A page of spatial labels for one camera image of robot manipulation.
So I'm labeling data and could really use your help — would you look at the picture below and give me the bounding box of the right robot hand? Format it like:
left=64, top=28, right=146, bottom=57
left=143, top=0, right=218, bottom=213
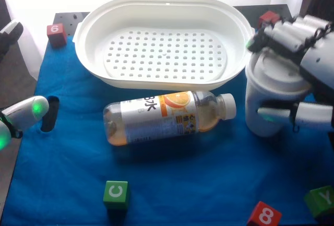
left=246, top=14, right=334, bottom=133

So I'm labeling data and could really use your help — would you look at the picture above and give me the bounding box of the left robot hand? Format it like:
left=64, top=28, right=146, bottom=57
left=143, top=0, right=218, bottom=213
left=0, top=21, right=50, bottom=151

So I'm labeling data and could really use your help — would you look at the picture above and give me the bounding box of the blue cloth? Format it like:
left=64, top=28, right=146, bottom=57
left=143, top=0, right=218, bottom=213
left=0, top=34, right=334, bottom=226

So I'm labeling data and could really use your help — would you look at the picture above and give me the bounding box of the white paper coffee cup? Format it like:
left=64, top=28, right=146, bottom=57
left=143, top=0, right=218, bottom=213
left=245, top=48, right=313, bottom=138

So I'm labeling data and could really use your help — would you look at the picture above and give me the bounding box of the green block with Y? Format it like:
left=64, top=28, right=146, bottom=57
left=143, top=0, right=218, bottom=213
left=304, top=185, right=334, bottom=220

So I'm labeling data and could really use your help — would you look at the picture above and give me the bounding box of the orange juice plastic bottle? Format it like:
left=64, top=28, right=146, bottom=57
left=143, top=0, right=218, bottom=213
left=103, top=91, right=237, bottom=146

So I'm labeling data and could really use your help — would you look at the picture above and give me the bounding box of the red block with 8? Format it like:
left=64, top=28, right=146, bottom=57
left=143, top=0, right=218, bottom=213
left=246, top=201, right=282, bottom=226

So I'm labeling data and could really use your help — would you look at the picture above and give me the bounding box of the red block with 6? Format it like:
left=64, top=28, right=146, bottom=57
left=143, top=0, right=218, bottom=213
left=46, top=23, right=68, bottom=49

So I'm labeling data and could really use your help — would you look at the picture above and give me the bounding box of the white perforated plastic tray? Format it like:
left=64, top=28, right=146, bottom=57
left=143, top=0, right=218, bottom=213
left=73, top=0, right=255, bottom=91

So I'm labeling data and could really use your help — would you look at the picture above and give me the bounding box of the red block with B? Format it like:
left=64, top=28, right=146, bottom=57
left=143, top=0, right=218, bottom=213
left=258, top=11, right=280, bottom=30

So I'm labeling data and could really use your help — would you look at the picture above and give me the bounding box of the green block with C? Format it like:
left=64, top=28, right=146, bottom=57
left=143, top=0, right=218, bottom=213
left=103, top=180, right=130, bottom=210

